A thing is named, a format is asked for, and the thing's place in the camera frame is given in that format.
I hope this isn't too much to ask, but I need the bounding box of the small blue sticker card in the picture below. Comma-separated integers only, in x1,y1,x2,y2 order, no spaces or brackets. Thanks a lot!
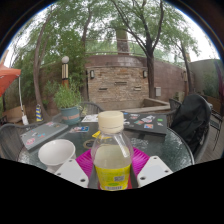
69,125,90,134

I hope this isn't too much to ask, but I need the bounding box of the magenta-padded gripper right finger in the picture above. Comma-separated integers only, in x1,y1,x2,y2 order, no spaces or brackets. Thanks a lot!
129,146,174,190

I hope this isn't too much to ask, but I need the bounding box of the blue and yellow striped cone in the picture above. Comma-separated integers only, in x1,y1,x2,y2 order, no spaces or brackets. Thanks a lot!
34,103,44,123

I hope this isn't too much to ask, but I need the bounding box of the white mug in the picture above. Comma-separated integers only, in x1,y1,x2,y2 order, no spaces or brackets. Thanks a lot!
37,138,77,174

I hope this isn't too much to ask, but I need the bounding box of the green plant in teal pot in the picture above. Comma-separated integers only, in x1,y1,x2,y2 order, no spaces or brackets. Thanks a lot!
53,81,83,126

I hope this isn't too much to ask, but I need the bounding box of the clear bottle with yellow label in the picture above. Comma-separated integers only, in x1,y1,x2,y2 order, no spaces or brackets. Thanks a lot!
90,110,134,192

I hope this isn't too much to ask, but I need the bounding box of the tape roll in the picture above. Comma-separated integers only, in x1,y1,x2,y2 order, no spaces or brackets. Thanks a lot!
82,138,97,150

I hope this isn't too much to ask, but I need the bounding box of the black backpack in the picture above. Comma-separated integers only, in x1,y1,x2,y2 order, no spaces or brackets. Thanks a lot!
170,93,213,144

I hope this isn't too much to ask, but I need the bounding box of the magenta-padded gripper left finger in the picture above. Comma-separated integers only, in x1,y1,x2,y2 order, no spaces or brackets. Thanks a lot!
54,148,98,190

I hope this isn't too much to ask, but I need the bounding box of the small yellow card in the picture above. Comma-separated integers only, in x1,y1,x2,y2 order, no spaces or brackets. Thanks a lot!
91,129,102,139

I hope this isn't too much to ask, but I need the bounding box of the orange canopy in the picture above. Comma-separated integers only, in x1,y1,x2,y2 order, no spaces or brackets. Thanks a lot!
0,63,22,98

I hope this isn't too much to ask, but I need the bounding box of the dark patio chair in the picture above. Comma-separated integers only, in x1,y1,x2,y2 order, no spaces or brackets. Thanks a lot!
166,96,223,163

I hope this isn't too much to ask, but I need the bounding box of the black laptop with stickers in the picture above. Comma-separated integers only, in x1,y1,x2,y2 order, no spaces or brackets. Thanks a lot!
122,111,168,136

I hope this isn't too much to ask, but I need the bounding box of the grey laptop with stickers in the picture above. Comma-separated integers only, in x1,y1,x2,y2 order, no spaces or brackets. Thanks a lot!
19,120,69,151

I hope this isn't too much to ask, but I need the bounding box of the white sticker sheet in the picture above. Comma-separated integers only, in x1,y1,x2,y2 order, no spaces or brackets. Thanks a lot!
80,114,100,124

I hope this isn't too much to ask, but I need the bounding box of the wooden lamp post with globe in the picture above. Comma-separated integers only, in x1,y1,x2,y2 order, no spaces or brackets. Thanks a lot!
60,55,70,89

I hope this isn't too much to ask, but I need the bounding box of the white canopy leg weight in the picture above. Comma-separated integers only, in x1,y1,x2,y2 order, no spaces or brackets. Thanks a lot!
20,114,30,126

